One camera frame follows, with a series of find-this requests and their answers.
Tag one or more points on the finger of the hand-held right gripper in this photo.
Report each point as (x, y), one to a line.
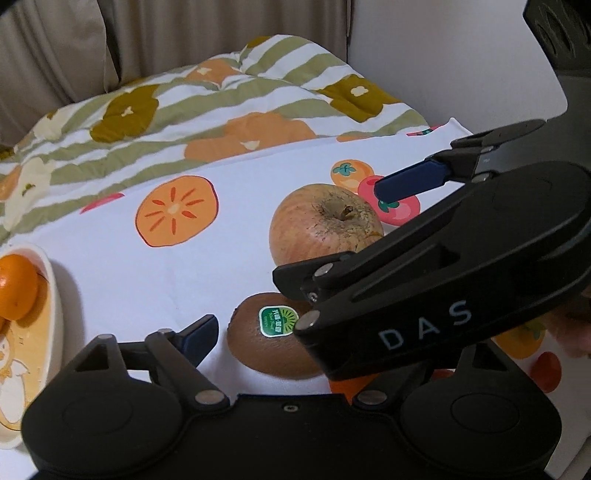
(323, 279)
(411, 182)

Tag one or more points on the brown kiwi with green sticker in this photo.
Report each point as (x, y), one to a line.
(258, 350)

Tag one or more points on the black perforated panel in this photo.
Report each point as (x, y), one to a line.
(563, 32)

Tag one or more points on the person's right hand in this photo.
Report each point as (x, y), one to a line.
(575, 332)

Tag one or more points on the white persimmon print cloth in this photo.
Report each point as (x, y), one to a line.
(115, 277)

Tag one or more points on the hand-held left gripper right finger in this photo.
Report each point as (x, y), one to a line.
(392, 385)

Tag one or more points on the red yellow apple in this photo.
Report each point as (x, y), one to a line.
(314, 226)

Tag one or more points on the beige curtain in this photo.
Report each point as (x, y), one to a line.
(184, 27)

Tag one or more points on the white cartoon print bowl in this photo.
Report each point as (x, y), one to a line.
(46, 332)

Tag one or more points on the striped floral blanket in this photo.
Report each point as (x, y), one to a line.
(184, 115)

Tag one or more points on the orange mandarin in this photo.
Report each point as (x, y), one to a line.
(16, 286)

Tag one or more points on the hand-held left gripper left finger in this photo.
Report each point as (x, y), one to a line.
(202, 333)

